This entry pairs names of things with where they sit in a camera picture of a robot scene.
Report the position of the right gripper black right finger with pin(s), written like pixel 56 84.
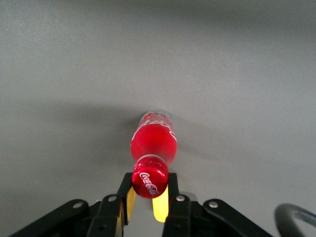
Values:
pixel 180 217

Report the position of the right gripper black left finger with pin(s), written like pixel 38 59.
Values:
pixel 108 217

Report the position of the red coke bottle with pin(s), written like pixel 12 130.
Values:
pixel 153 145

